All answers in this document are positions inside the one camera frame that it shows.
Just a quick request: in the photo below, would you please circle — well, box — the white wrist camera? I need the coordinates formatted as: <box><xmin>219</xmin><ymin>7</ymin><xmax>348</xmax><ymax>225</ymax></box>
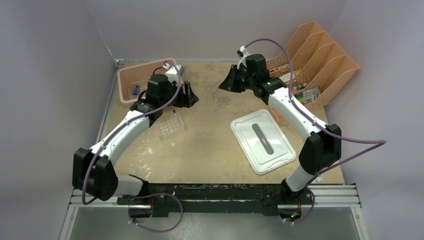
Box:
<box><xmin>162</xmin><ymin>63</ymin><xmax>185</xmax><ymax>83</ymax></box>
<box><xmin>236</xmin><ymin>45</ymin><xmax>251</xmax><ymax>69</ymax></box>

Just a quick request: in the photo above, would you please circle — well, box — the blue capped clear syringe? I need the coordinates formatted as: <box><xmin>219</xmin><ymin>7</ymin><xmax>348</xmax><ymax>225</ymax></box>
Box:
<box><xmin>131</xmin><ymin>85</ymin><xmax>142</xmax><ymax>97</ymax></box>

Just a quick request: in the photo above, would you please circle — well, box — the clear well plate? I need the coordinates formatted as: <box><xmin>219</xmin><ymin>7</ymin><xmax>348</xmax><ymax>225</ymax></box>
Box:
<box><xmin>155</xmin><ymin>113</ymin><xmax>186</xmax><ymax>140</ymax></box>

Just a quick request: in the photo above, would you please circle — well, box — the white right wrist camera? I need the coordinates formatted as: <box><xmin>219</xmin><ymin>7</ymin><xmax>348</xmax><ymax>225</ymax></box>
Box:
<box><xmin>236</xmin><ymin>45</ymin><xmax>251</xmax><ymax>69</ymax></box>

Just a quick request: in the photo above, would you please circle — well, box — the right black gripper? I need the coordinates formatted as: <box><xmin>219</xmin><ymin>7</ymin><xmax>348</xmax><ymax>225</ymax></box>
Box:
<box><xmin>220</xmin><ymin>65</ymin><xmax>256</xmax><ymax>94</ymax></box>

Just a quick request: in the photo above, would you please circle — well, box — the white plastic bin lid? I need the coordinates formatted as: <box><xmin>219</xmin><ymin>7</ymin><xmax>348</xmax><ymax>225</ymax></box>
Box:
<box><xmin>230</xmin><ymin>109</ymin><xmax>297</xmax><ymax>175</ymax></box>

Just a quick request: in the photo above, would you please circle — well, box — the pink plastic bin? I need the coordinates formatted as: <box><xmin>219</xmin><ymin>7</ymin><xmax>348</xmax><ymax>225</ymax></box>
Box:
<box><xmin>117</xmin><ymin>58</ymin><xmax>177</xmax><ymax>105</ymax></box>

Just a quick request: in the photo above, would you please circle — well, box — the orange mesh file organizer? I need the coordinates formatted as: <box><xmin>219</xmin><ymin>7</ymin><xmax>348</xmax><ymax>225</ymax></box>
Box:
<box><xmin>285</xmin><ymin>21</ymin><xmax>360</xmax><ymax>110</ymax></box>

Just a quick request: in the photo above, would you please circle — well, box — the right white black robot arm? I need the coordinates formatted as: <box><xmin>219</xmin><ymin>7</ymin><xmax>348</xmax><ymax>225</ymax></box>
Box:
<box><xmin>218</xmin><ymin>54</ymin><xmax>342</xmax><ymax>204</ymax></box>

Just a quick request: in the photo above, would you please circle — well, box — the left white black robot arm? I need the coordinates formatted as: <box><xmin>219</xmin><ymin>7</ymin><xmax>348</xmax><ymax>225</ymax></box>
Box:
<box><xmin>71</xmin><ymin>73</ymin><xmax>199</xmax><ymax>205</ymax></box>

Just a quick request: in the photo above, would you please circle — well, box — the aluminium rail frame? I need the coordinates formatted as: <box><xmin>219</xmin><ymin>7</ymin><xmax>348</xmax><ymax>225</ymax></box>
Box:
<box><xmin>59</xmin><ymin>59</ymin><xmax>370</xmax><ymax>240</ymax></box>

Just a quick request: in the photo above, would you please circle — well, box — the white plastic strip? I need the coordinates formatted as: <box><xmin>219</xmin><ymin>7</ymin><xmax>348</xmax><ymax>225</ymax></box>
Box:
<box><xmin>313</xmin><ymin>174</ymin><xmax>325</xmax><ymax>183</ymax></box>

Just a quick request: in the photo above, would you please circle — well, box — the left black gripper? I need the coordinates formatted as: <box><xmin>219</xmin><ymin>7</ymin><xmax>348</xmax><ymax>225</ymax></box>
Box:
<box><xmin>159</xmin><ymin>79</ymin><xmax>198</xmax><ymax>109</ymax></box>

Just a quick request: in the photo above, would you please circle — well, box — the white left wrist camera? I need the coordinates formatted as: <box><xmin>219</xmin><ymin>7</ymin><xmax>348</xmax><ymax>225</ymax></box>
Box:
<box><xmin>162</xmin><ymin>63</ymin><xmax>185</xmax><ymax>83</ymax></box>

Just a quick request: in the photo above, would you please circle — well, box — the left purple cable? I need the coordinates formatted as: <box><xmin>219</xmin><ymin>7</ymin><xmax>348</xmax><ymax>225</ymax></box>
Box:
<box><xmin>81</xmin><ymin>59</ymin><xmax>184</xmax><ymax>232</ymax></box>

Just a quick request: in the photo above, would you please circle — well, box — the set of coloured markers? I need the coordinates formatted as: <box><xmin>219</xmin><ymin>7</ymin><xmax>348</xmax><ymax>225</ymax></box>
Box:
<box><xmin>294</xmin><ymin>86</ymin><xmax>321</xmax><ymax>105</ymax></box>

